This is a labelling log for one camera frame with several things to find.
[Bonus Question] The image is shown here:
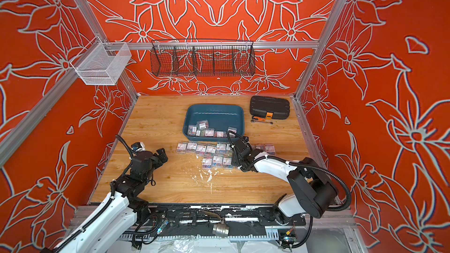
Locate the thirteenth clear paper clip box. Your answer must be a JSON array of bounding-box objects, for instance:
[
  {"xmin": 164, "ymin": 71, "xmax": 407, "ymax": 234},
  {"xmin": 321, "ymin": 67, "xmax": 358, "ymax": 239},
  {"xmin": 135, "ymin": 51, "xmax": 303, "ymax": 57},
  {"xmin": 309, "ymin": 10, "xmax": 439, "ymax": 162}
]
[{"xmin": 223, "ymin": 157, "xmax": 233, "ymax": 169}]

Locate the eleventh clear paper clip box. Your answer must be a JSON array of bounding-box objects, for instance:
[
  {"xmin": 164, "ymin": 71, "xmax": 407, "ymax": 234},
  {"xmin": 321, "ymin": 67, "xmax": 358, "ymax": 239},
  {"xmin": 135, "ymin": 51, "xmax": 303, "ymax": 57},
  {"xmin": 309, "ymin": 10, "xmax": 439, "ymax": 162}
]
[{"xmin": 212, "ymin": 155, "xmax": 223, "ymax": 167}]

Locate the twelfth clear paper clip box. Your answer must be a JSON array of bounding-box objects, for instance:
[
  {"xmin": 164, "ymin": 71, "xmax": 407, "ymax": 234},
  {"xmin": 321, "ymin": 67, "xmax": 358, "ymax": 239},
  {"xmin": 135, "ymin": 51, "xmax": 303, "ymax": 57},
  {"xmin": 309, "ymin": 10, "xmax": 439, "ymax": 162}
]
[{"xmin": 202, "ymin": 157, "xmax": 213, "ymax": 169}]

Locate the blue plastic storage tray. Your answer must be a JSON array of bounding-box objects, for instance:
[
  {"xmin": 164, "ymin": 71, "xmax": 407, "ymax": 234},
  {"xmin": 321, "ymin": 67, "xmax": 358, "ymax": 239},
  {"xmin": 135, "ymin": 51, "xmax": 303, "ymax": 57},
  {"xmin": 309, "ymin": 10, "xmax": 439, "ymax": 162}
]
[{"xmin": 182, "ymin": 104, "xmax": 245, "ymax": 142}]

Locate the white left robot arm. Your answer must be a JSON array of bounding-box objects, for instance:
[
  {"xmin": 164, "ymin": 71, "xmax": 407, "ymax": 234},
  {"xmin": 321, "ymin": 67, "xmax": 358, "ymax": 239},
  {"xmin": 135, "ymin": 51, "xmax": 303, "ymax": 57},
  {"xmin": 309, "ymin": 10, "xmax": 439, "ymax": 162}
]
[{"xmin": 42, "ymin": 135, "xmax": 168, "ymax": 253}]

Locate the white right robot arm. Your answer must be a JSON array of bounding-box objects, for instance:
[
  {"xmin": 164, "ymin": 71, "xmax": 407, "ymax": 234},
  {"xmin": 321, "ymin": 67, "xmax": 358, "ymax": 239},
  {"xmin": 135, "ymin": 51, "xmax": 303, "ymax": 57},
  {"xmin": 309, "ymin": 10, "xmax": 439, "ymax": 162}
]
[{"xmin": 227, "ymin": 131, "xmax": 352, "ymax": 224}]

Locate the orange black ratchet wrench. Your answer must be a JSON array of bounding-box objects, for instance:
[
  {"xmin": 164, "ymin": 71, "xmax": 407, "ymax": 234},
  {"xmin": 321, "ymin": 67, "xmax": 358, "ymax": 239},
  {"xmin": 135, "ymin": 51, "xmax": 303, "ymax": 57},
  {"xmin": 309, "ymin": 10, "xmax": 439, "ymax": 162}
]
[{"xmin": 251, "ymin": 115, "xmax": 273, "ymax": 125}]

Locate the black plastic tool case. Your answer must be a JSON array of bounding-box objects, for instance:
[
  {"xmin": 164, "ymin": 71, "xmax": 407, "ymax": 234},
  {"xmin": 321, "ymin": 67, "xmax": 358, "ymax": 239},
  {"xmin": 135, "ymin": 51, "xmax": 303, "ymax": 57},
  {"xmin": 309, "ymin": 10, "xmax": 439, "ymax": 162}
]
[{"xmin": 250, "ymin": 96, "xmax": 290, "ymax": 119}]

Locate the silver metal cylinder fitting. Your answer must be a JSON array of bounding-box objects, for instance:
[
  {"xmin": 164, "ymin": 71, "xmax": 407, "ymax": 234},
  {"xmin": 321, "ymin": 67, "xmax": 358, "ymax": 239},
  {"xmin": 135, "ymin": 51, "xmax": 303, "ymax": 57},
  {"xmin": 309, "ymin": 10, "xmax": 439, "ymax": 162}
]
[{"xmin": 212, "ymin": 223, "xmax": 230, "ymax": 238}]

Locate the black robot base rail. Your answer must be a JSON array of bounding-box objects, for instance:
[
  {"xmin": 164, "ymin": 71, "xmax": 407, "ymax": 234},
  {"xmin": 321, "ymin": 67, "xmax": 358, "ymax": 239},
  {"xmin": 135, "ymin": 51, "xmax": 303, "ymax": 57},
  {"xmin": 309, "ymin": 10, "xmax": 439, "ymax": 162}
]
[{"xmin": 119, "ymin": 203, "xmax": 307, "ymax": 242}]

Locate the white wire mesh basket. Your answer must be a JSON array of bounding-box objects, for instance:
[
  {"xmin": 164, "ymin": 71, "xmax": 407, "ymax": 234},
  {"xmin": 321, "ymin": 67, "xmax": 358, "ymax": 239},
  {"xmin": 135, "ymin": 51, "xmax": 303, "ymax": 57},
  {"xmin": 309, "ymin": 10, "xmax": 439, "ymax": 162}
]
[{"xmin": 72, "ymin": 43, "xmax": 131, "ymax": 86}]

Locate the black wire wall basket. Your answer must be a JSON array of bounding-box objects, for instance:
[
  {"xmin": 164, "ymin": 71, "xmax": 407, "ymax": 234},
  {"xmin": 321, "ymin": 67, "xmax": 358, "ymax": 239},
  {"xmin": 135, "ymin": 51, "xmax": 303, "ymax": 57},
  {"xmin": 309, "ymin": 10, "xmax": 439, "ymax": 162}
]
[{"xmin": 150, "ymin": 39, "xmax": 256, "ymax": 77}]

